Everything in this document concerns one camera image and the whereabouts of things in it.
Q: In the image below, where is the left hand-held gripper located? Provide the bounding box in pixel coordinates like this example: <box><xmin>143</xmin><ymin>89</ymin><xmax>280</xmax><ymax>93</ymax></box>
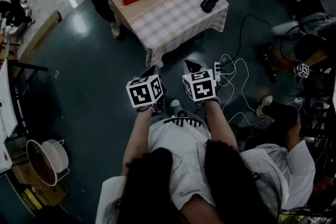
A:
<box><xmin>125</xmin><ymin>65</ymin><xmax>165</xmax><ymax>115</ymax></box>

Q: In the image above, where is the white cable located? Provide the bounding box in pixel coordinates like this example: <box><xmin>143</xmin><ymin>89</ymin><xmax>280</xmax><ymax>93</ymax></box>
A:
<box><xmin>219</xmin><ymin>54</ymin><xmax>276</xmax><ymax>126</ymax></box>

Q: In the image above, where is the black and white machine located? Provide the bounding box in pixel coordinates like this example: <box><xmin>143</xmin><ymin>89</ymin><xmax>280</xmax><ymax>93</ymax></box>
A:
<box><xmin>0</xmin><ymin>0</ymin><xmax>35</xmax><ymax>35</ymax></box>

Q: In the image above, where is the white desk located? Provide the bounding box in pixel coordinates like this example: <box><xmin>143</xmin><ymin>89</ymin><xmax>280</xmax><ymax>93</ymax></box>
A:
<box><xmin>0</xmin><ymin>59</ymin><xmax>19</xmax><ymax>174</ymax></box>

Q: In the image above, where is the long wooden plank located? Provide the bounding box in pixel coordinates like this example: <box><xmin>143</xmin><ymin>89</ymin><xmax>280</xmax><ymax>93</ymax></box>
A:
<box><xmin>17</xmin><ymin>9</ymin><xmax>63</xmax><ymax>63</ymax></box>

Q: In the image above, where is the white power strip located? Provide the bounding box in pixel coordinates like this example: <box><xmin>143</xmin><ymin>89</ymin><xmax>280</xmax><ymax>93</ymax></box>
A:
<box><xmin>214</xmin><ymin>61</ymin><xmax>222</xmax><ymax>82</ymax></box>

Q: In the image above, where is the person's right forearm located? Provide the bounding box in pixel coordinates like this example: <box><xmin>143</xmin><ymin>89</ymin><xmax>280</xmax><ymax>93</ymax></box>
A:
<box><xmin>203</xmin><ymin>99</ymin><xmax>239</xmax><ymax>153</ymax></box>

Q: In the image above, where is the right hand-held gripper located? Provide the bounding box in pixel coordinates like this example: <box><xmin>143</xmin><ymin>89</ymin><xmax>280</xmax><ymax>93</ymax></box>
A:
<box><xmin>182</xmin><ymin>59</ymin><xmax>221</xmax><ymax>110</ymax></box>

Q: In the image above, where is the cardboard box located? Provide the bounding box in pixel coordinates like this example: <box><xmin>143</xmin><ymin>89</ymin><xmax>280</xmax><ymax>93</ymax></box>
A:
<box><xmin>12</xmin><ymin>162</ymin><xmax>69</xmax><ymax>207</ymax></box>

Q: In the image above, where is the black cable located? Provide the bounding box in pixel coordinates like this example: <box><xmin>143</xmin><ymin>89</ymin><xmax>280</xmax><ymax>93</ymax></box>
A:
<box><xmin>223</xmin><ymin>13</ymin><xmax>272</xmax><ymax>66</ymax></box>

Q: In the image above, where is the black metal frame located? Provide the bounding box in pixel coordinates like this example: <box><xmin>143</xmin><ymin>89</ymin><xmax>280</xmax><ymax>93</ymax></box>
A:
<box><xmin>7</xmin><ymin>59</ymin><xmax>49</xmax><ymax>140</ymax></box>

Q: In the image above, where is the person's white t-shirt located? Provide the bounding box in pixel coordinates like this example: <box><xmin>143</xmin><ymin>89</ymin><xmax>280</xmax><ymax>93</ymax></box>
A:
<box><xmin>96</xmin><ymin>114</ymin><xmax>288</xmax><ymax>224</ymax></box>

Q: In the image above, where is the yellow packet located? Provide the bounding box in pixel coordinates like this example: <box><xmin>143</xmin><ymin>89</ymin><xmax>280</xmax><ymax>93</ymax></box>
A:
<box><xmin>20</xmin><ymin>187</ymin><xmax>43</xmax><ymax>210</ymax></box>

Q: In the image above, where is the black wrist band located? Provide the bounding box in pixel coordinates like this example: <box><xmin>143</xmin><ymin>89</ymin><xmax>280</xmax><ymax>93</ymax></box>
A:
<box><xmin>136</xmin><ymin>104</ymin><xmax>154</xmax><ymax>113</ymax></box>

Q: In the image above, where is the table with checkered tablecloth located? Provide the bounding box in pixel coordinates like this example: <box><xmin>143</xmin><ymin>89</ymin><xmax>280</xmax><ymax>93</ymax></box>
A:
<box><xmin>107</xmin><ymin>0</ymin><xmax>229</xmax><ymax>68</ymax></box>

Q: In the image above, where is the round white side table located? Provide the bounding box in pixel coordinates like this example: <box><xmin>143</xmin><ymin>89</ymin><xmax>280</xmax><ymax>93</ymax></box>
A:
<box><xmin>26</xmin><ymin>138</ymin><xmax>70</xmax><ymax>187</ymax></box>

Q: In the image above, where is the person's left forearm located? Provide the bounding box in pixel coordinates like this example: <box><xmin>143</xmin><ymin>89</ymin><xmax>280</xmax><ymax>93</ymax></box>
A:
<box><xmin>122</xmin><ymin>106</ymin><xmax>157</xmax><ymax>176</ymax></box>

